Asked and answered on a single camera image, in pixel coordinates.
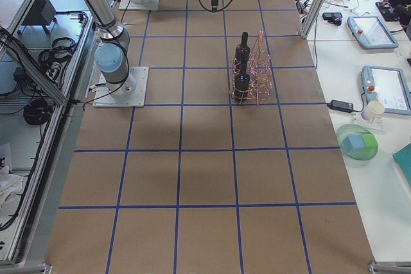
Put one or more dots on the dark bottle in basket rear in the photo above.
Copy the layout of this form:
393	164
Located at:
242	51

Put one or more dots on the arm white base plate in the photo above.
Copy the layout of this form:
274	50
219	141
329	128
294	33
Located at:
131	94
139	5

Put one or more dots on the copper wire wine basket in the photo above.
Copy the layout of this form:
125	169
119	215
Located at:
258	67

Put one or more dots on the teach pendant far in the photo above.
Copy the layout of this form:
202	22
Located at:
371	32

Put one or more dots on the teach pendant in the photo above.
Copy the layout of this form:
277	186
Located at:
371	32
388	86

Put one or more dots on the dark bottle in basket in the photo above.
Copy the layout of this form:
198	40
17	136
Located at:
241	83
242	51

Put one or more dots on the dark bottle in basket front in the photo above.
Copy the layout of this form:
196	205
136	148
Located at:
241	83

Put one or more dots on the black power adapter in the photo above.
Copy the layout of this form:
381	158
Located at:
341	106

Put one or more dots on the teach pendant near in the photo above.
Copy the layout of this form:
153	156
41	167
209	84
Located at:
388	86

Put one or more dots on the green bowl with blocks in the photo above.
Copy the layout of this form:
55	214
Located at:
357	142

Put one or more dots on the white paper cup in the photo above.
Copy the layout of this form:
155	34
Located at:
372	110

